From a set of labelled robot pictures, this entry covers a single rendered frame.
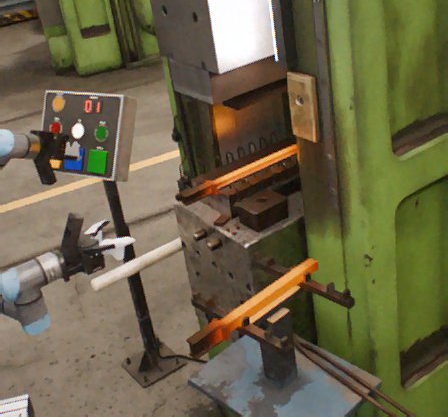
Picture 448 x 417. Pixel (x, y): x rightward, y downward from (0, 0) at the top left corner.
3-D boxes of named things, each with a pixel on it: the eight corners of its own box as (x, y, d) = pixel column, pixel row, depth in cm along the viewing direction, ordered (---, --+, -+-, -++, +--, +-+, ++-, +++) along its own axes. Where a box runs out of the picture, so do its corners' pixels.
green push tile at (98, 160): (104, 174, 233) (107, 151, 233) (86, 172, 237) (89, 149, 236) (108, 174, 234) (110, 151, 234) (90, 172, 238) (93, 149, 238)
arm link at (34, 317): (32, 312, 197) (21, 279, 191) (58, 324, 190) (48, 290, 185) (9, 328, 191) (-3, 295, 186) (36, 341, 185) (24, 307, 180)
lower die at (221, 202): (231, 219, 208) (227, 193, 204) (194, 198, 223) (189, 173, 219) (337, 167, 227) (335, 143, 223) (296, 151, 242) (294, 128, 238)
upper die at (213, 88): (213, 105, 191) (208, 71, 187) (174, 90, 206) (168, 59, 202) (329, 60, 211) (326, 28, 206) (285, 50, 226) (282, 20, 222)
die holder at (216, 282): (264, 371, 214) (245, 245, 194) (195, 316, 243) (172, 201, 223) (394, 290, 240) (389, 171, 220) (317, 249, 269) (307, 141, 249)
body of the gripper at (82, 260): (95, 256, 198) (56, 274, 192) (88, 229, 194) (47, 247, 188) (108, 266, 192) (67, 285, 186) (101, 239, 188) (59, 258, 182)
